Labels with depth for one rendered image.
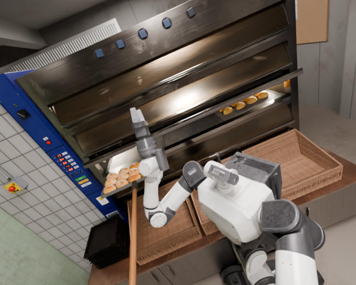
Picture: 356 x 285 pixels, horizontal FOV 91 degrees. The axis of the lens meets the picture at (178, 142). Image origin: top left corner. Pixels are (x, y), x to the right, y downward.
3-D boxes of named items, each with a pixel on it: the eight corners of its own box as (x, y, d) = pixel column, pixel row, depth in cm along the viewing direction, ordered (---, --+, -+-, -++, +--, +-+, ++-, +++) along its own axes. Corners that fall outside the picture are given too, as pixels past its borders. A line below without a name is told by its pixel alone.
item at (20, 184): (17, 188, 146) (8, 180, 141) (28, 184, 145) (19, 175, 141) (12, 194, 139) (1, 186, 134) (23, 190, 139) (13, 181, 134)
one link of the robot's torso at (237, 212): (237, 188, 103) (222, 140, 87) (303, 220, 76) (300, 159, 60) (204, 226, 92) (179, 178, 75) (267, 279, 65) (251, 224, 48)
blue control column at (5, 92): (142, 165, 379) (79, 66, 277) (148, 163, 379) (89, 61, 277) (141, 255, 209) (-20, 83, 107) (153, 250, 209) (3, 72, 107)
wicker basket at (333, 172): (245, 171, 180) (240, 150, 167) (295, 150, 179) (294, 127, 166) (276, 207, 138) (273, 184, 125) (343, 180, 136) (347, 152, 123)
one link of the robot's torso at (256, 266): (262, 259, 116) (250, 217, 94) (281, 290, 100) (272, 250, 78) (241, 269, 116) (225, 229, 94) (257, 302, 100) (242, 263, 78)
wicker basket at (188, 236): (139, 217, 182) (126, 201, 169) (189, 195, 182) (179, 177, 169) (139, 267, 139) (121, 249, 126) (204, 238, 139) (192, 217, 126)
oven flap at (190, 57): (65, 128, 130) (52, 103, 127) (287, 29, 127) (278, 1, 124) (61, 129, 125) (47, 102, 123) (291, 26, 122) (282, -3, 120)
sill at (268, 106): (107, 176, 163) (105, 173, 161) (286, 98, 160) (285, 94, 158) (106, 180, 157) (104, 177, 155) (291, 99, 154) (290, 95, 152)
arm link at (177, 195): (161, 216, 96) (186, 185, 95) (165, 233, 84) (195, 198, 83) (144, 207, 92) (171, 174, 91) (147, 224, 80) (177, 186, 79)
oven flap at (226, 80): (86, 154, 142) (74, 132, 139) (289, 65, 139) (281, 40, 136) (84, 156, 138) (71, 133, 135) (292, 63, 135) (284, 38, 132)
